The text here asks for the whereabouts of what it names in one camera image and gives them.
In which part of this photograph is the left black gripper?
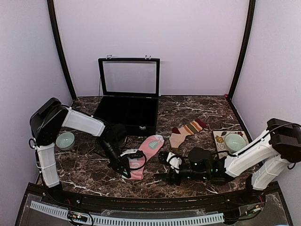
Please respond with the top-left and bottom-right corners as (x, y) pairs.
(98, 139), (131, 179)

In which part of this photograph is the pink patterned sock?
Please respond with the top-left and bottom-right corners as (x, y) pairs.
(128, 135), (164, 180)

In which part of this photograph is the striped beige sock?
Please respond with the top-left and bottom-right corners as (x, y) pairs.
(169, 119), (206, 149)

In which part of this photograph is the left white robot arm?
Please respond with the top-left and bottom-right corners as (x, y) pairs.
(29, 97), (131, 205)

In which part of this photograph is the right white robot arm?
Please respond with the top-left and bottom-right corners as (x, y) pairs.
(155, 118), (301, 204)

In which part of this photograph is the pale green ceramic bowl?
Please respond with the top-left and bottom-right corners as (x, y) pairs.
(55, 132), (75, 151)

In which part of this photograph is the left green circuit board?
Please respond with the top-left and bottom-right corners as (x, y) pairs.
(67, 211), (88, 223)

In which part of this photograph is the floral square coaster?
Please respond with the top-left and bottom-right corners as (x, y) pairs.
(213, 130), (249, 158)

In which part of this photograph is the black display case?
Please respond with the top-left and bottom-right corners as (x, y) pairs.
(94, 55), (160, 137)

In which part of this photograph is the right circuit board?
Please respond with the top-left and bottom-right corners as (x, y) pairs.
(245, 205), (263, 216)

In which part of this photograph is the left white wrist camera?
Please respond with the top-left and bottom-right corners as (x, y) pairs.
(120, 149), (144, 159)

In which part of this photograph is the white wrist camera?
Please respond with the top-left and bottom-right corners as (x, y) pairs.
(120, 149), (144, 159)
(166, 152), (182, 173)

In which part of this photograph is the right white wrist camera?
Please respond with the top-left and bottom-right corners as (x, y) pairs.
(166, 152), (182, 173)

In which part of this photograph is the white slotted cable duct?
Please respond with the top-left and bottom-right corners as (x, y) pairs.
(30, 201), (225, 226)

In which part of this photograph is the black front rail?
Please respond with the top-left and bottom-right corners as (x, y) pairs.
(22, 178), (279, 211)

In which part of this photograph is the left black frame post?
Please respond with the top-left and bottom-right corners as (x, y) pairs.
(47, 0), (77, 101)

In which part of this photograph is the black frame post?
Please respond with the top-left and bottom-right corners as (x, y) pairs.
(47, 0), (77, 101)
(227, 0), (256, 102)

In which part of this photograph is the right black frame post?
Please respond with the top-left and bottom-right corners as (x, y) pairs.
(227, 0), (256, 102)

